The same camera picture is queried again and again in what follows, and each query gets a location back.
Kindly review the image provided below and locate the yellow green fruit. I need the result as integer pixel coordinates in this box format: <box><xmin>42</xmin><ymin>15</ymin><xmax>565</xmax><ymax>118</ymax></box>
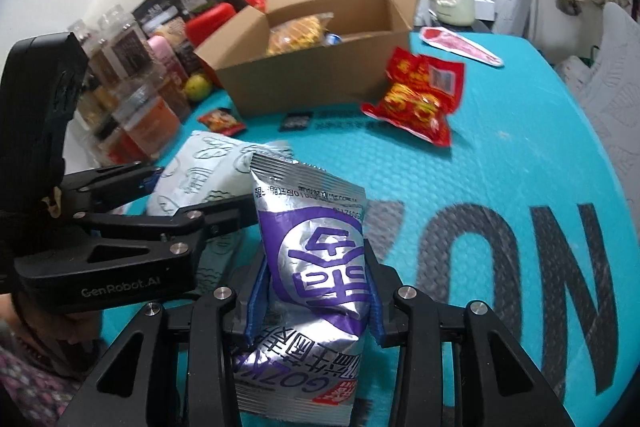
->
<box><xmin>184</xmin><ymin>73</ymin><xmax>213</xmax><ymax>102</ymax></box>

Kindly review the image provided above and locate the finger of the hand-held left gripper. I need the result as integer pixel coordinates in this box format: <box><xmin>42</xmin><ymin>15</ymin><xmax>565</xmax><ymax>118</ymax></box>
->
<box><xmin>60</xmin><ymin>162</ymin><xmax>166</xmax><ymax>215</ymax></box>
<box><xmin>30</xmin><ymin>194</ymin><xmax>262</xmax><ymax>276</ymax></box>

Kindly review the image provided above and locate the person's left hand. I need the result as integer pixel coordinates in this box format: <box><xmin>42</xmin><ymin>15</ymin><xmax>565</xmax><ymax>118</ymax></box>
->
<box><xmin>10</xmin><ymin>297</ymin><xmax>103</xmax><ymax>378</ymax></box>

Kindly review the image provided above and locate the large red snack bag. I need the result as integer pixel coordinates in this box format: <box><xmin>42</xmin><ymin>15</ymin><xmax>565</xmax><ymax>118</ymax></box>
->
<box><xmin>361</xmin><ymin>47</ymin><xmax>466</xmax><ymax>148</ymax></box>

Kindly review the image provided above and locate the white printed bread packet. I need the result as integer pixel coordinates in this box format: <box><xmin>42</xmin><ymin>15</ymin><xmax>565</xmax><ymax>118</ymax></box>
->
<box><xmin>146</xmin><ymin>130</ymin><xmax>296</xmax><ymax>295</ymax></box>

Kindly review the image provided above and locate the teal bubble mat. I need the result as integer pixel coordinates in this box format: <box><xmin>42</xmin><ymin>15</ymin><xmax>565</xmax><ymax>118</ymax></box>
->
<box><xmin>100</xmin><ymin>27</ymin><xmax>640</xmax><ymax>427</ymax></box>

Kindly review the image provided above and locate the pink bottle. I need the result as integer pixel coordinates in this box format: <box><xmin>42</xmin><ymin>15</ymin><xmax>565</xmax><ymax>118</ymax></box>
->
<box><xmin>147</xmin><ymin>36</ymin><xmax>183</xmax><ymax>78</ymax></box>

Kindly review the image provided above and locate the small red snack packet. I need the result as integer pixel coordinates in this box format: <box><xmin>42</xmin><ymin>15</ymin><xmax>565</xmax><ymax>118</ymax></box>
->
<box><xmin>197</xmin><ymin>107</ymin><xmax>247</xmax><ymax>136</ymax></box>

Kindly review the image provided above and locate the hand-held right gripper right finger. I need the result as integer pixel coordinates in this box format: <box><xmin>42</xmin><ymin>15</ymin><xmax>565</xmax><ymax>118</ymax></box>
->
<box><xmin>362</xmin><ymin>242</ymin><xmax>581</xmax><ymax>427</ymax></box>

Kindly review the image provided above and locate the red canister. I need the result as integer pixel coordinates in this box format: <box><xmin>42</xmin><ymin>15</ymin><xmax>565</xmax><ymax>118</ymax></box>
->
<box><xmin>186</xmin><ymin>2</ymin><xmax>238</xmax><ymax>48</ymax></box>

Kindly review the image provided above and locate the silver purple snack bag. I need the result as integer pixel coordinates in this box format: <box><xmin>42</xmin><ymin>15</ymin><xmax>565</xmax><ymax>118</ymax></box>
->
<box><xmin>232</xmin><ymin>152</ymin><xmax>383</xmax><ymax>427</ymax></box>

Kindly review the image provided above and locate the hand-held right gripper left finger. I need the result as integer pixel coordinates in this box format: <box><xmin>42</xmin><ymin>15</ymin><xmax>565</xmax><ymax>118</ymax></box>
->
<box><xmin>55</xmin><ymin>257</ymin><xmax>273</xmax><ymax>427</ymax></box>

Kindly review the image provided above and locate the brown cardboard box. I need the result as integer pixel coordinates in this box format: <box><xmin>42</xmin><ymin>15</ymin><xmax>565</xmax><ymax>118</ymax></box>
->
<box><xmin>194</xmin><ymin>0</ymin><xmax>420</xmax><ymax>118</ymax></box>

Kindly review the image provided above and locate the group of clear plastic jars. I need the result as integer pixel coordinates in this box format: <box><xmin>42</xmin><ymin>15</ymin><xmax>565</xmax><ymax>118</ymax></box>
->
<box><xmin>67</xmin><ymin>0</ymin><xmax>221</xmax><ymax>165</ymax></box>

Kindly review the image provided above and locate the white quilted chair cover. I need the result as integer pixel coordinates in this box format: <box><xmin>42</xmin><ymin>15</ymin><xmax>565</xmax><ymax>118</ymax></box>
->
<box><xmin>555</xmin><ymin>2</ymin><xmax>640</xmax><ymax>218</ymax></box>

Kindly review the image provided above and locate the clear packet of waffle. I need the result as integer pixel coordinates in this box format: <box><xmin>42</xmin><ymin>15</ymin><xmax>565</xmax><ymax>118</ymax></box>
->
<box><xmin>266</xmin><ymin>13</ymin><xmax>335</xmax><ymax>56</ymax></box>

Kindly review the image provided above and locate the red white flat packet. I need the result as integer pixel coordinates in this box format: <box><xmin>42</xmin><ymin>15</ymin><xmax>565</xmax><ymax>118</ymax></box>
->
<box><xmin>419</xmin><ymin>26</ymin><xmax>503</xmax><ymax>68</ymax></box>

